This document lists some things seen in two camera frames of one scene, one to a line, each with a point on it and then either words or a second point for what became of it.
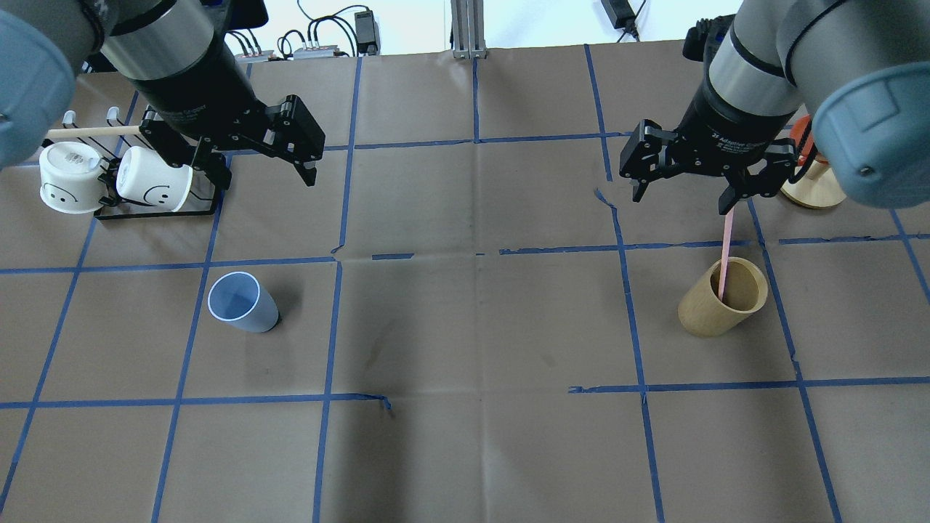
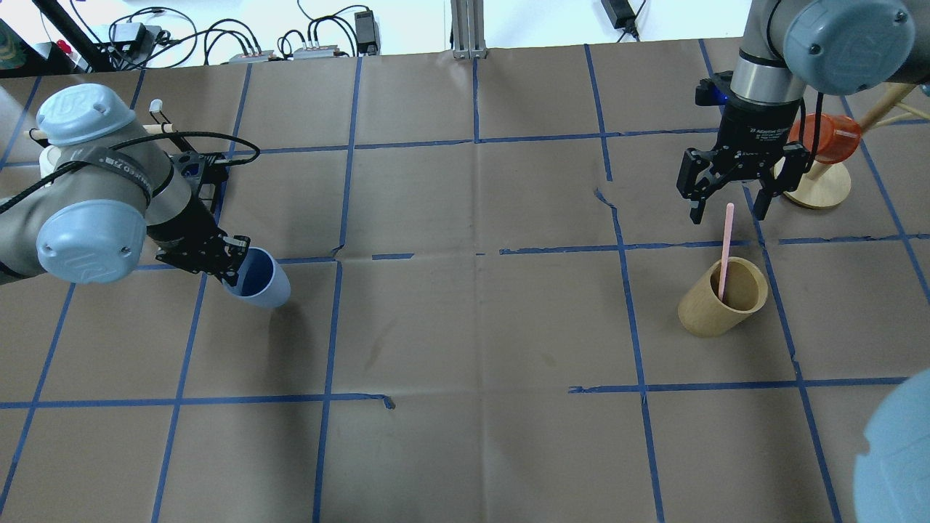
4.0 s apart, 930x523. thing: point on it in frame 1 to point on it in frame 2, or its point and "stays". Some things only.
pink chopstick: [726, 240] stays
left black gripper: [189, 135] to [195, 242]
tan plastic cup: [701, 313] stays
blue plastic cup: [238, 298] to [261, 280]
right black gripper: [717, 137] to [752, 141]
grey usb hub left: [253, 57] stays
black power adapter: [368, 33] stays
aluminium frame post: [468, 29] stays
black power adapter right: [621, 14] stays
